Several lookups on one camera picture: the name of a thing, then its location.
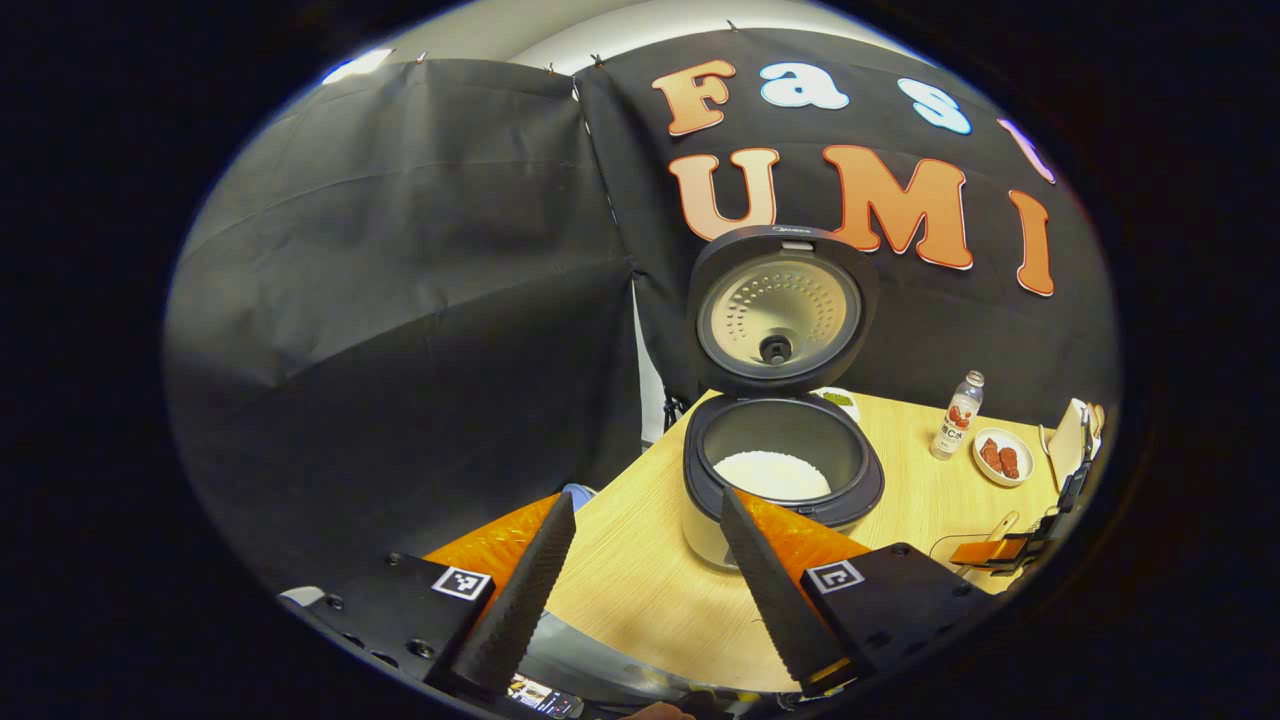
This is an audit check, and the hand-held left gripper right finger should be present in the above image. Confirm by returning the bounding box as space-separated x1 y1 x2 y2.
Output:
720 487 1001 698

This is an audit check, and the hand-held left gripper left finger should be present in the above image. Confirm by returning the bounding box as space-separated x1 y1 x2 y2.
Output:
315 490 578 698

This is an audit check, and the white rice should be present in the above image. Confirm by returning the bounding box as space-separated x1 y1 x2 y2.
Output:
713 450 833 501

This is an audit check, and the dark grey rice cooker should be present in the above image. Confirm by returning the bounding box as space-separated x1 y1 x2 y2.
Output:
682 225 887 573

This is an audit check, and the white round plate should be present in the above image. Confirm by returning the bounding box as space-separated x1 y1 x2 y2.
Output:
972 427 1035 488

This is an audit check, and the white toaster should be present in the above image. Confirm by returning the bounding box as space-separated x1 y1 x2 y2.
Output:
1045 398 1104 491

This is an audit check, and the smartphone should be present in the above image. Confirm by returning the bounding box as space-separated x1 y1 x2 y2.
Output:
505 672 586 719

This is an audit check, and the clear drink bottle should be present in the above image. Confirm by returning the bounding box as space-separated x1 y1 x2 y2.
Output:
930 370 986 461

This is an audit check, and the ceiling light panel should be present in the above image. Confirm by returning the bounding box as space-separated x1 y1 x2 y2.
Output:
322 48 394 86

